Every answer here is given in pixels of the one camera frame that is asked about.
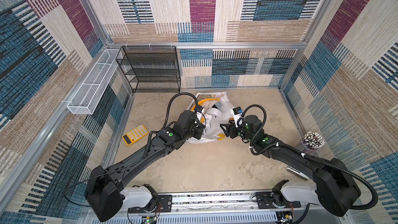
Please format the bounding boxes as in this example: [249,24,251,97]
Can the white canvas tote bag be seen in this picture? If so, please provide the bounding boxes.
[187,91,235,144]

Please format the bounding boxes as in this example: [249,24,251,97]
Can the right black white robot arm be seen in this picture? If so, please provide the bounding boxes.
[219,104,378,217]

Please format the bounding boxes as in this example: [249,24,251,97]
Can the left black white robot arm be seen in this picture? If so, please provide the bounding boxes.
[84,93,205,222]

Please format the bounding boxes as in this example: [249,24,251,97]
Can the yellow calculator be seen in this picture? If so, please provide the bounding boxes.
[122,124,148,146]

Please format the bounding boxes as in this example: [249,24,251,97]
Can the cup of pencils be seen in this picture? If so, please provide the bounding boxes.
[300,131,326,153]

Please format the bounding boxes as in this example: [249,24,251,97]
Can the black mesh shelf rack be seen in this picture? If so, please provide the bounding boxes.
[116,46,181,93]

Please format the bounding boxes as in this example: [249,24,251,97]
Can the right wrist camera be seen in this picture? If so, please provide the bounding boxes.
[230,107,243,128]

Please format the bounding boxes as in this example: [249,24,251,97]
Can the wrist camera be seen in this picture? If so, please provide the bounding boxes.
[230,107,243,128]
[197,105,206,123]

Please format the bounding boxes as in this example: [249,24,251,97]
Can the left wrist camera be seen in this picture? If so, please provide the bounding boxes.
[197,105,206,123]

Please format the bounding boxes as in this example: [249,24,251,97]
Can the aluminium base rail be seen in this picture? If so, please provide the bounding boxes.
[77,188,346,224]

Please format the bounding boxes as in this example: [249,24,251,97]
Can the white wire mesh basket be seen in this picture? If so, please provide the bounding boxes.
[67,49,119,115]

